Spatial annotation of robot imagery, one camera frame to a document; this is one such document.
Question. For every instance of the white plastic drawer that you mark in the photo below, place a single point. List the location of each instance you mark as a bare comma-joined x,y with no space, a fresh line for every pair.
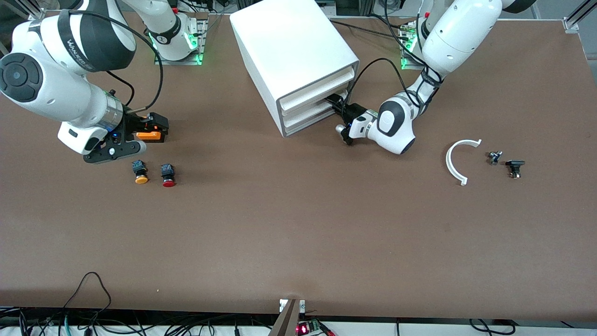
317,88
312,121
308,114
308,103

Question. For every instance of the black flat-headed switch part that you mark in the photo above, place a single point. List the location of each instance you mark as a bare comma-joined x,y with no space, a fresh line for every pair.
515,165

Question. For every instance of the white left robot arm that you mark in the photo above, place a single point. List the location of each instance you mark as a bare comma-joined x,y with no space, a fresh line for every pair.
457,32

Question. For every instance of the white drawer cabinet housing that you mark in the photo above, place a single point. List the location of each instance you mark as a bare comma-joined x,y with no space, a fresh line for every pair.
289,42

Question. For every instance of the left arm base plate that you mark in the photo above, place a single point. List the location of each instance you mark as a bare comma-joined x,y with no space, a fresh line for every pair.
406,60

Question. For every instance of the orange box with hole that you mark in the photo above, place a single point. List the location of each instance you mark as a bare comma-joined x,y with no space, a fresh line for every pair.
147,136

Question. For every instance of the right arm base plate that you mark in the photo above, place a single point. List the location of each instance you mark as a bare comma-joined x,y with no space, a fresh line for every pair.
179,62

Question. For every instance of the circuit board with red light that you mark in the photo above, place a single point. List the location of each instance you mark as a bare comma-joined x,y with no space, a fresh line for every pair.
308,328

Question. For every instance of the small black metal part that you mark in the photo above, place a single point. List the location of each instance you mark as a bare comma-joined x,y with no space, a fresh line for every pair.
495,157

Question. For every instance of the yellow push button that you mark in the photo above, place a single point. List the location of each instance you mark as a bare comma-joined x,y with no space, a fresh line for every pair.
140,171

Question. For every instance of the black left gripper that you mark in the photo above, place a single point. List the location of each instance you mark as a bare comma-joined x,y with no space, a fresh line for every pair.
355,111

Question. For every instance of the white curved plastic piece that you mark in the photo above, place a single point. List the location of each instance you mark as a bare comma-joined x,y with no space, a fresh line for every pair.
448,162

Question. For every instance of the aluminium frame corner bracket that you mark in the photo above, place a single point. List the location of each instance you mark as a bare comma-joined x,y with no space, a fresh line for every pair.
576,18
38,16

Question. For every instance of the grey metal camera mount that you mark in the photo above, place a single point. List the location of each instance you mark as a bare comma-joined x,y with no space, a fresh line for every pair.
285,322

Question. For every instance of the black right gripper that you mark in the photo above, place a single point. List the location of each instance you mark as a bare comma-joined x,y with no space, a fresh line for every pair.
132,126

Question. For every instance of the red push button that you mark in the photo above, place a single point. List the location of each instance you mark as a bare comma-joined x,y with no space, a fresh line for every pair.
168,175

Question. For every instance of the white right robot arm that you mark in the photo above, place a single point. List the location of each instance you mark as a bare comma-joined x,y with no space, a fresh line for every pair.
46,79

